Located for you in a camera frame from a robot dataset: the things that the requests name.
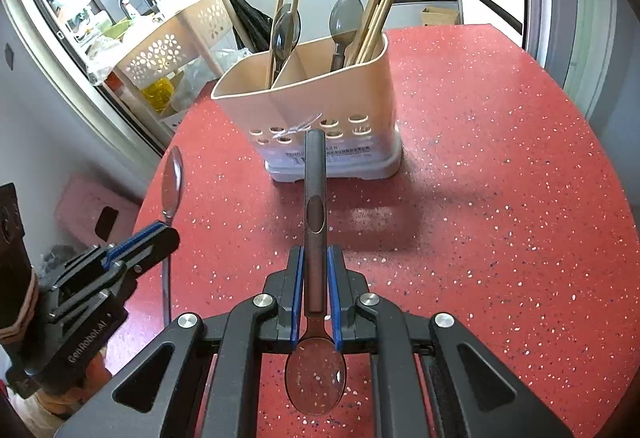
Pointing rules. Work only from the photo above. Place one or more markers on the person's left forearm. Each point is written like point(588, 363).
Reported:
point(12, 243)

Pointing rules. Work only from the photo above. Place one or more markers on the dish soap bottle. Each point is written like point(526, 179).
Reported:
point(132, 9)

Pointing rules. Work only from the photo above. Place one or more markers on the cardboard box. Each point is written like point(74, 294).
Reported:
point(440, 16)

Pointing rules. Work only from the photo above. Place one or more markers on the clear plastic bag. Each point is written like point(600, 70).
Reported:
point(102, 58)

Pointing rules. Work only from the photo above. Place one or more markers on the grey plastic spoon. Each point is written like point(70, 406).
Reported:
point(345, 18)

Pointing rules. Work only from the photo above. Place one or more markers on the black bag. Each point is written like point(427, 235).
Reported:
point(250, 18)

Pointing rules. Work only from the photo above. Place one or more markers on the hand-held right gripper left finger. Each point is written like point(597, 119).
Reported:
point(299, 303)

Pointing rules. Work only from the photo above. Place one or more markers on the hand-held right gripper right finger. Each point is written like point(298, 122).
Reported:
point(333, 303)

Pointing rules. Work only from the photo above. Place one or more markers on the yellow bag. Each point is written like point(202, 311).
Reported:
point(159, 93)

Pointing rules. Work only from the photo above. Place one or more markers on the green plastic basin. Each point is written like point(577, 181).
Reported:
point(117, 29)

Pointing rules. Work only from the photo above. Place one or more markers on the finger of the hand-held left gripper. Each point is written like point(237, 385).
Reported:
point(160, 245)
point(135, 240)

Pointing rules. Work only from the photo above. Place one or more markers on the beige flower-cutout storage rack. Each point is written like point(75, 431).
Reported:
point(165, 48)

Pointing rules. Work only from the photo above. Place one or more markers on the pink plastic stool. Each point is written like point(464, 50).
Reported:
point(80, 208)

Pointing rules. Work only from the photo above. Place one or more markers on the person's left hand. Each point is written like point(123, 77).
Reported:
point(75, 388)

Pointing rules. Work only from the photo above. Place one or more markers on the beige plastic utensil holder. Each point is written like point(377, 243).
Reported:
point(325, 88)

